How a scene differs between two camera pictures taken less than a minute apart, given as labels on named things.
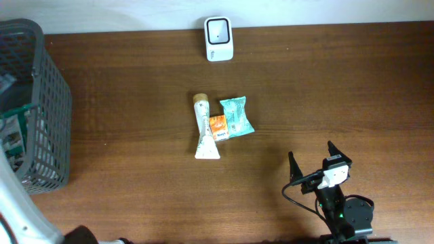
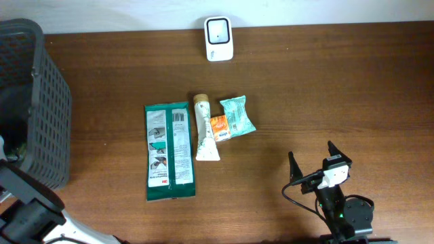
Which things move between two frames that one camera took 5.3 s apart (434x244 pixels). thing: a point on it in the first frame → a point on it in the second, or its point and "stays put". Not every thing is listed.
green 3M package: [13, 136] → [169, 158]
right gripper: [295, 173] stays put
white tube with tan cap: [206, 148] stays put
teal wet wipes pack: [235, 116] stays put
